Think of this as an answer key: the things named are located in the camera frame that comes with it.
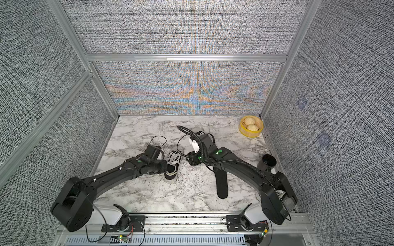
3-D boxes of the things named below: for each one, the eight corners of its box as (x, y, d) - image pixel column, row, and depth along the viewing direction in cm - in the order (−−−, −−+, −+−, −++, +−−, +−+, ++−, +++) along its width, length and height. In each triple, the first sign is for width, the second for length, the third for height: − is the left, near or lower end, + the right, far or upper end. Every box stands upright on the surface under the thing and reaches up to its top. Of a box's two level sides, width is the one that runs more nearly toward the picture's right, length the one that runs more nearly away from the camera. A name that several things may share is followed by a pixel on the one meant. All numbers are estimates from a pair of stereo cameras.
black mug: (259, 175, 92) (266, 166, 83) (256, 163, 97) (262, 154, 88) (272, 175, 92) (279, 166, 83) (268, 163, 97) (275, 154, 88)
